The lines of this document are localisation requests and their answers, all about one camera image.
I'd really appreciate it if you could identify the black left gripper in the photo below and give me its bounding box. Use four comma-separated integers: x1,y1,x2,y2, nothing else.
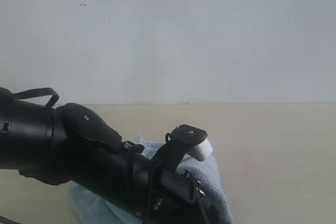
131,167,226,223

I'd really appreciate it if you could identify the light blue fluffy towel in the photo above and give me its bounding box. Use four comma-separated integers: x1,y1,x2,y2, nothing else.
68,135,235,224

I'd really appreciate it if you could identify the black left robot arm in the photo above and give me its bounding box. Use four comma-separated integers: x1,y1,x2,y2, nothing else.
1,88,231,223

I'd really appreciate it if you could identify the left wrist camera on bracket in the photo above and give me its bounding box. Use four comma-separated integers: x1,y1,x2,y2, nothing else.
152,124,213,172

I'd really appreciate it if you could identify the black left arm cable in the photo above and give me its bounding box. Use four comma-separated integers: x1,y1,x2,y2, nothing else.
12,87,60,108

